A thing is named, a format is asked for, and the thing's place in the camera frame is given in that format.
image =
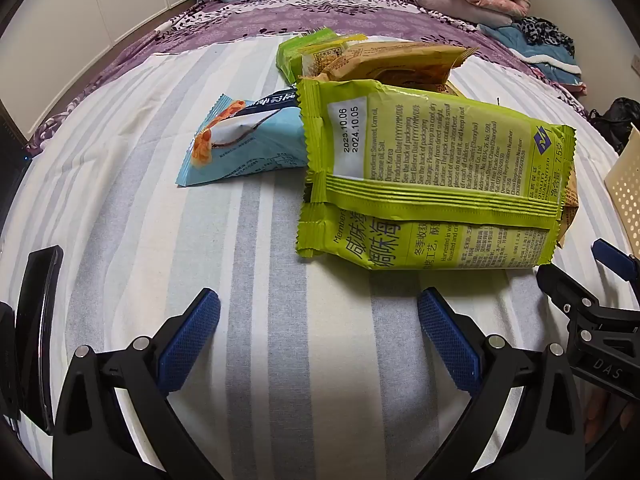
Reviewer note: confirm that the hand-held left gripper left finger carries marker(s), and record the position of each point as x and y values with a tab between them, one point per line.
190	340

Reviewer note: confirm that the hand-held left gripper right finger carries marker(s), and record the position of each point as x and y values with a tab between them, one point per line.
450	345

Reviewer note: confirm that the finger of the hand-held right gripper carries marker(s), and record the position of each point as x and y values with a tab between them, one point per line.
562	287
615	261

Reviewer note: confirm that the cream perforated plastic basket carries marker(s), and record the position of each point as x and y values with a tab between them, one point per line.
625	190

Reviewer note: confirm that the green snack packet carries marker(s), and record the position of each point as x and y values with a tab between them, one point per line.
570	200

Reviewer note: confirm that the green seaweed packet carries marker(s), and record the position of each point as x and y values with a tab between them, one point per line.
425	160
450	247

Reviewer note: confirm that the light blue snack packet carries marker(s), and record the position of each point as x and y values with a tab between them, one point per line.
250	145

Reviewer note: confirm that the brown snack packet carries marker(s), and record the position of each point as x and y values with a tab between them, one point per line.
400	65

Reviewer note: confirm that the green rice cracker packet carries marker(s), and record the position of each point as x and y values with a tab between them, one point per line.
290	57

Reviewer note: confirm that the yellow snack packet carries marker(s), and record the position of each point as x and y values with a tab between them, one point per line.
322	55

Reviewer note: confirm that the person's right hand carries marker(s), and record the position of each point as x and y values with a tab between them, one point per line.
600	412

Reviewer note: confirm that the grey striped cloth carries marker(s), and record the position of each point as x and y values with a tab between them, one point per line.
150	235

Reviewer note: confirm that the black leather bag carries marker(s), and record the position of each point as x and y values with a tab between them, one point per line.
617	117

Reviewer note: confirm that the black phone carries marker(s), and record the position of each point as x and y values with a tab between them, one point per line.
37	335

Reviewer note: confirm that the blue fleece garment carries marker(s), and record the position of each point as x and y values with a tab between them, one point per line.
530	57

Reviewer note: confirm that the leopard print cloth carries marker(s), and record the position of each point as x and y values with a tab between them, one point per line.
542	32

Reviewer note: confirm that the pink floral folded quilt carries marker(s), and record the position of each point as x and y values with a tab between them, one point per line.
500	2

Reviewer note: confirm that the purple floral bedsheet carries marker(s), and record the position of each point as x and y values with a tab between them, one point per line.
225	20

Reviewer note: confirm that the white wardrobe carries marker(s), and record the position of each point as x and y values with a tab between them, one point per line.
75	25

